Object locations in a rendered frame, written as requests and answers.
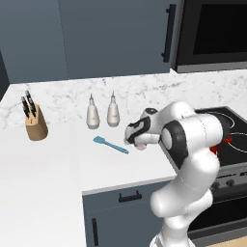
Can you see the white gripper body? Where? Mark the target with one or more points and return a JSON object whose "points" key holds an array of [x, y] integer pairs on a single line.
{"points": [[148, 139]]}

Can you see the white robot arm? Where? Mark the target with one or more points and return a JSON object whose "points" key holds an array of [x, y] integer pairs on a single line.
{"points": [[193, 180]]}

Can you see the pale garlic bulb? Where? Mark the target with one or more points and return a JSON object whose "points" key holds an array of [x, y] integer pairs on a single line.
{"points": [[141, 147]]}

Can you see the blue spatula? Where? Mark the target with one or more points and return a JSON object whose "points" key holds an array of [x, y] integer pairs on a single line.
{"points": [[111, 145]]}

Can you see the white bottle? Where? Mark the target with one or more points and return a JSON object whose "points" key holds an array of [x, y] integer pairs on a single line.
{"points": [[113, 114], [93, 116]]}

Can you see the grey drawer front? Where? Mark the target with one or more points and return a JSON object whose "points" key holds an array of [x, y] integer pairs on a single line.
{"points": [[103, 201]]}

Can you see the dark stove knob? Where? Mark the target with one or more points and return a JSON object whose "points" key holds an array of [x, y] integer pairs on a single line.
{"points": [[230, 183], [215, 185]]}

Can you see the black stove with hob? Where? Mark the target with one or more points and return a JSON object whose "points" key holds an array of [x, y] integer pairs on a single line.
{"points": [[236, 151]]}

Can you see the grey base cupboard door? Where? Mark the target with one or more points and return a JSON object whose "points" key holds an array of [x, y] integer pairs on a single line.
{"points": [[125, 228]]}

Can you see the black oven door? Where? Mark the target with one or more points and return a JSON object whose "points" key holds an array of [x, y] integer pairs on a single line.
{"points": [[225, 212]]}

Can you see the wooden knife block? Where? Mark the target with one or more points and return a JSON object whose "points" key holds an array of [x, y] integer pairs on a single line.
{"points": [[37, 127]]}

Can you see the black microwave oven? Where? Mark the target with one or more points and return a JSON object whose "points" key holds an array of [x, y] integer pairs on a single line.
{"points": [[212, 32]]}

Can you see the grey wall cupboard door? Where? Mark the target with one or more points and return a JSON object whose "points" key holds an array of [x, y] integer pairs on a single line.
{"points": [[32, 38], [115, 35]]}

